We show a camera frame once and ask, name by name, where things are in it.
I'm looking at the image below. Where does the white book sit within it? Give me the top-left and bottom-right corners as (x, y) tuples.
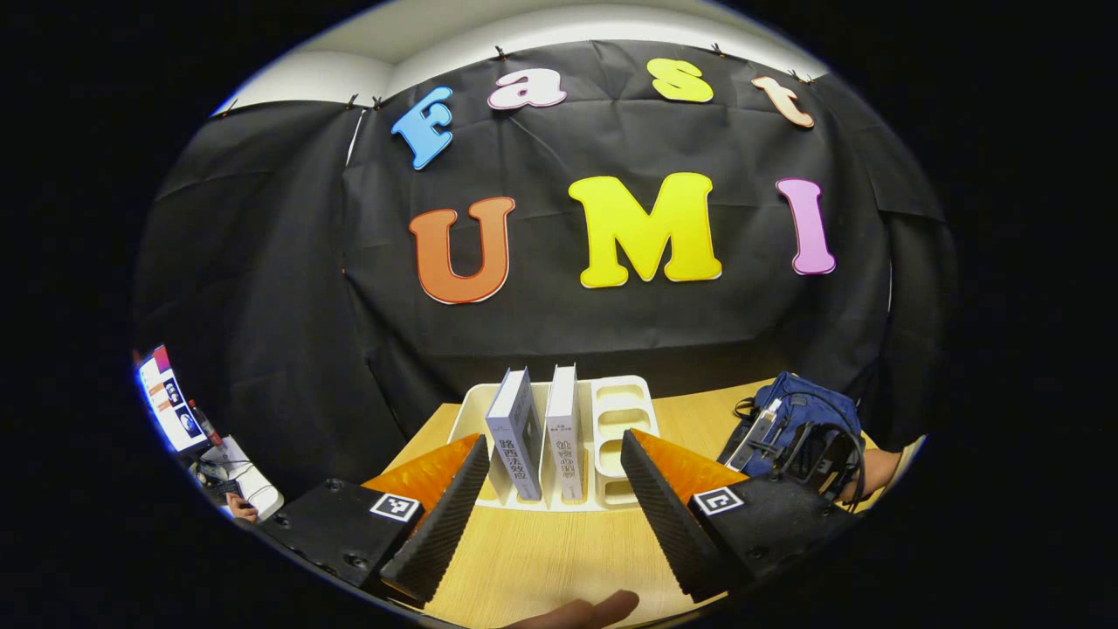
(543, 364), (584, 503)

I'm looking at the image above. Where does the grey book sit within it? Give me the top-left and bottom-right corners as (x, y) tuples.
(485, 367), (544, 503)

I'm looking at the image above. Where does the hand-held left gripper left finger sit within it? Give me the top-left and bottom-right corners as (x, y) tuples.
(253, 432), (492, 610)

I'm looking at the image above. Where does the white object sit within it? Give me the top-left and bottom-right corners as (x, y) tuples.
(197, 435), (285, 522)

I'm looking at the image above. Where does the computer monitor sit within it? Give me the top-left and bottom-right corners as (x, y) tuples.
(135, 345), (210, 455)

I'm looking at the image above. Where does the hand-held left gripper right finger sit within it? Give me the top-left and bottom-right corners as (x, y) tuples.
(618, 428), (861, 604)

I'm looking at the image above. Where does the white bookshelf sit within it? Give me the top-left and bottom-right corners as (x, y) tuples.
(447, 374), (662, 514)

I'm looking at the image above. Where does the blue schoolbag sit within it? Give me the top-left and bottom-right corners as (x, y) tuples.
(718, 371), (866, 503)

